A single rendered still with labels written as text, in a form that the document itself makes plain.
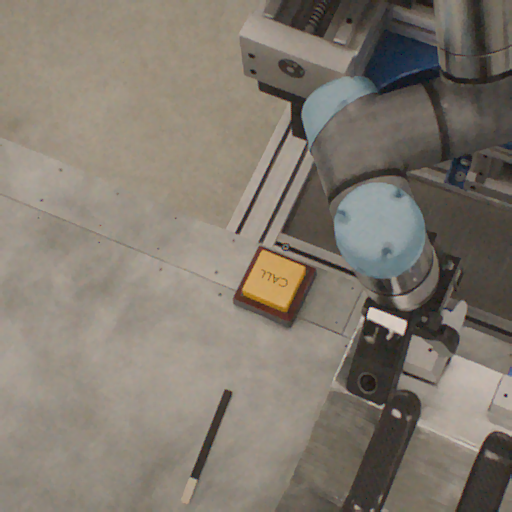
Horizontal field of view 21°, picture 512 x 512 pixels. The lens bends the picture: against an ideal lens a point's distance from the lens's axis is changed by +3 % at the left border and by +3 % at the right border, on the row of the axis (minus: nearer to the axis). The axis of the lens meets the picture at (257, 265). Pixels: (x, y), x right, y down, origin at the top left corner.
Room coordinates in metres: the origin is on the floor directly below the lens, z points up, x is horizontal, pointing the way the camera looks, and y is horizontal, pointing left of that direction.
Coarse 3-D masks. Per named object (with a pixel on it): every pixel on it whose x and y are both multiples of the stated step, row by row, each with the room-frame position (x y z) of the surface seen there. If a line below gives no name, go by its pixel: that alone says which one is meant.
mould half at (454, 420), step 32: (352, 352) 0.49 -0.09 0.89; (416, 384) 0.45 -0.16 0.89; (448, 384) 0.44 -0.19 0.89; (480, 384) 0.44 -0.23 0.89; (320, 416) 0.43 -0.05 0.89; (352, 416) 0.42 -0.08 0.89; (448, 416) 0.41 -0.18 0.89; (480, 416) 0.40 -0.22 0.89; (320, 448) 0.39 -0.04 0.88; (352, 448) 0.39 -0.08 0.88; (416, 448) 0.38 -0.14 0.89; (448, 448) 0.37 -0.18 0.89; (320, 480) 0.36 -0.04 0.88; (352, 480) 0.35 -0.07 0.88; (416, 480) 0.34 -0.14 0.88; (448, 480) 0.34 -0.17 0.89
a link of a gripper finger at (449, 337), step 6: (444, 324) 0.46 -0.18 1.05; (438, 330) 0.45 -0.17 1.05; (444, 330) 0.45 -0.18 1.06; (450, 330) 0.45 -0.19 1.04; (456, 330) 0.45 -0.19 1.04; (438, 336) 0.45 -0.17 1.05; (444, 336) 0.44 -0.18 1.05; (450, 336) 0.45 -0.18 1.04; (456, 336) 0.45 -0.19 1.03; (444, 342) 0.44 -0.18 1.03; (450, 342) 0.44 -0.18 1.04; (456, 342) 0.44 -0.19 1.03; (450, 348) 0.44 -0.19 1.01; (456, 348) 0.44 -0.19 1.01
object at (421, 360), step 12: (456, 276) 0.55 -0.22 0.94; (420, 348) 0.47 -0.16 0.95; (432, 348) 0.47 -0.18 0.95; (408, 360) 0.46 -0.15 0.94; (420, 360) 0.45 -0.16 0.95; (432, 360) 0.45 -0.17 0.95; (444, 360) 0.46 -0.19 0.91; (408, 372) 0.46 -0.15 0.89; (420, 372) 0.45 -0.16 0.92; (432, 372) 0.44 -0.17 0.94
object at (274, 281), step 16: (272, 256) 0.65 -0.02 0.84; (256, 272) 0.63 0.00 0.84; (272, 272) 0.63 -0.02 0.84; (288, 272) 0.62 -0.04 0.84; (304, 272) 0.62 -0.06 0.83; (256, 288) 0.61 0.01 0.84; (272, 288) 0.61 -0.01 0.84; (288, 288) 0.60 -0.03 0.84; (272, 304) 0.59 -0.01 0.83; (288, 304) 0.58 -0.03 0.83
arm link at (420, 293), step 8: (432, 272) 0.46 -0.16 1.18; (432, 280) 0.46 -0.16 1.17; (416, 288) 0.47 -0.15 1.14; (424, 288) 0.45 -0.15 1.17; (432, 288) 0.46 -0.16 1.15; (376, 296) 0.45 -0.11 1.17; (384, 296) 0.45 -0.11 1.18; (400, 296) 0.44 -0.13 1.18; (408, 296) 0.44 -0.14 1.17; (416, 296) 0.45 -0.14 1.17; (424, 296) 0.45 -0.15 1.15; (384, 304) 0.45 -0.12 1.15; (392, 304) 0.45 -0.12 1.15; (400, 304) 0.45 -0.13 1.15; (408, 304) 0.45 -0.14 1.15
